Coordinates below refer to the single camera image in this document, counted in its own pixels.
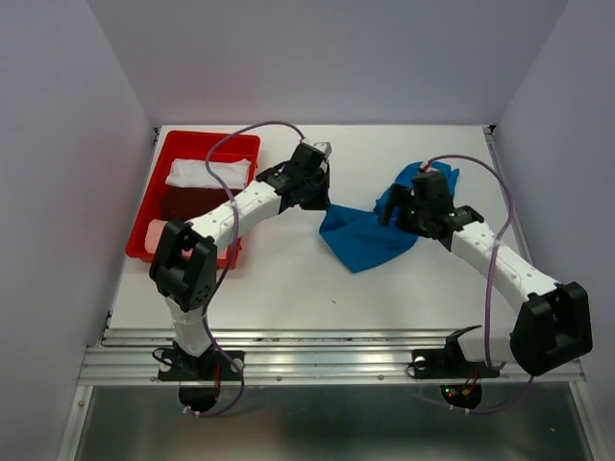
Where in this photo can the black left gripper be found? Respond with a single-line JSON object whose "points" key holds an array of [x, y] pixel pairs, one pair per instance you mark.
{"points": [[324, 201]]}

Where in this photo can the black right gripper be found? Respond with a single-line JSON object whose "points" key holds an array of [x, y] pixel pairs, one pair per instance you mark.
{"points": [[396, 195]]}

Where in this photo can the blue t shirt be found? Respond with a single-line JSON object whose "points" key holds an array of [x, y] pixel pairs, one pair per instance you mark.
{"points": [[358, 239]]}

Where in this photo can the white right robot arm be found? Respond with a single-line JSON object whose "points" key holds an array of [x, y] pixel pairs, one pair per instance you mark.
{"points": [[552, 326]]}

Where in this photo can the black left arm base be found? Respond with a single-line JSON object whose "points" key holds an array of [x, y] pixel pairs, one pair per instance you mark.
{"points": [[176, 365]]}

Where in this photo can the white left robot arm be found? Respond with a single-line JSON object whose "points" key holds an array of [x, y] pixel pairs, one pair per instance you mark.
{"points": [[184, 268]]}

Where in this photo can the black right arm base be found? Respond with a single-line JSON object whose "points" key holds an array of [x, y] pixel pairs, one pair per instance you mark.
{"points": [[447, 362]]}

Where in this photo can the red plastic tray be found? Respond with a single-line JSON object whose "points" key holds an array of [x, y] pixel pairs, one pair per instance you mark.
{"points": [[185, 145]]}

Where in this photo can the maroon rolled t shirt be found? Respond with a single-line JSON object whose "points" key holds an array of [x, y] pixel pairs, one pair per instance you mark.
{"points": [[188, 203]]}

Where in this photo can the white rolled t shirt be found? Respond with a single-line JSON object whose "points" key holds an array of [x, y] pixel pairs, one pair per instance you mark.
{"points": [[192, 173]]}

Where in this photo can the pink rolled t shirt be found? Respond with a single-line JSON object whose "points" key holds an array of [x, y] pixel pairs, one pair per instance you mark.
{"points": [[153, 235]]}

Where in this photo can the aluminium frame rail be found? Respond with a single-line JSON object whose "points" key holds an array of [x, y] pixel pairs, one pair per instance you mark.
{"points": [[272, 357]]}

